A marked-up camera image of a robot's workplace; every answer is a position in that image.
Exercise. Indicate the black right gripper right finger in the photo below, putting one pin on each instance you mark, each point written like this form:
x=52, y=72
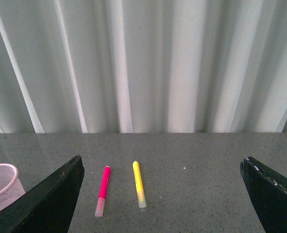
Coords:
x=267, y=190

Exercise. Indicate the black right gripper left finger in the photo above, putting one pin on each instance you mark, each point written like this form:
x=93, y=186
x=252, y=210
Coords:
x=49, y=206

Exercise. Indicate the pink highlighter pen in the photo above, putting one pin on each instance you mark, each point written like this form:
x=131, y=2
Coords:
x=103, y=192

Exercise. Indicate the pink mesh cup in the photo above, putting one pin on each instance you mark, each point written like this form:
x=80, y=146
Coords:
x=11, y=188

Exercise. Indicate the yellow highlighter pen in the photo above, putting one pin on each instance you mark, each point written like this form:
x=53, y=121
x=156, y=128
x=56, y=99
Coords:
x=139, y=185

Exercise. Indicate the white pleated curtain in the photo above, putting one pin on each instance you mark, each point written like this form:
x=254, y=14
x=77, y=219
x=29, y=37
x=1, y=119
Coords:
x=137, y=66

